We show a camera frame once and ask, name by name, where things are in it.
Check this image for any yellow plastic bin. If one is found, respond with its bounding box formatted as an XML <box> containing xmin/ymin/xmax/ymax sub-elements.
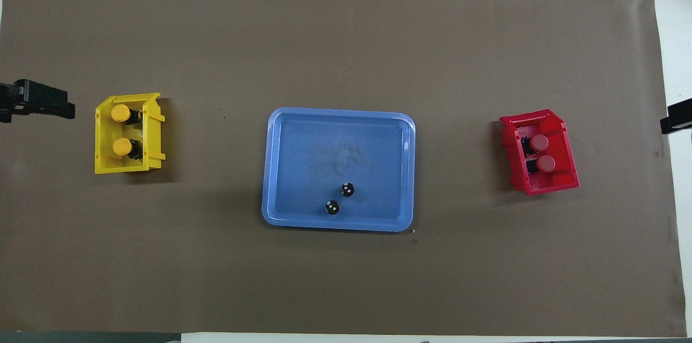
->
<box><xmin>95</xmin><ymin>93</ymin><xmax>165</xmax><ymax>175</ymax></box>

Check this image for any yellow push button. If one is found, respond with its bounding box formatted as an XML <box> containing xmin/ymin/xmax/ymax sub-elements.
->
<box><xmin>111</xmin><ymin>104</ymin><xmax>143</xmax><ymax>127</ymax></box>
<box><xmin>112</xmin><ymin>137</ymin><xmax>144</xmax><ymax>161</ymax></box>

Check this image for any red push button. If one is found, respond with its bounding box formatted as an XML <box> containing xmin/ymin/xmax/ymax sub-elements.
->
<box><xmin>527</xmin><ymin>155</ymin><xmax>556</xmax><ymax>174</ymax></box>
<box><xmin>521</xmin><ymin>134</ymin><xmax>550</xmax><ymax>154</ymax></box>

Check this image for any blue plastic tray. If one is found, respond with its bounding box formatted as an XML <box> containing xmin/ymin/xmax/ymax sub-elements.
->
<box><xmin>262</xmin><ymin>107</ymin><xmax>416</xmax><ymax>233</ymax></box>

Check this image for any brown paper mat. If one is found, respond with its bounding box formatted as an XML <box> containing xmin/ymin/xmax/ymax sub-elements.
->
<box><xmin>0</xmin><ymin>0</ymin><xmax>687</xmax><ymax>336</ymax></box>

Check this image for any red plastic bin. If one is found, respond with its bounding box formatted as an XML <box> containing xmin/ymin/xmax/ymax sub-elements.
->
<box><xmin>498</xmin><ymin>109</ymin><xmax>580</xmax><ymax>196</ymax></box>

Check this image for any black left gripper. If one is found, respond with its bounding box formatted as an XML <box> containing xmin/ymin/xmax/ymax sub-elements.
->
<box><xmin>0</xmin><ymin>79</ymin><xmax>76</xmax><ymax>124</ymax></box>

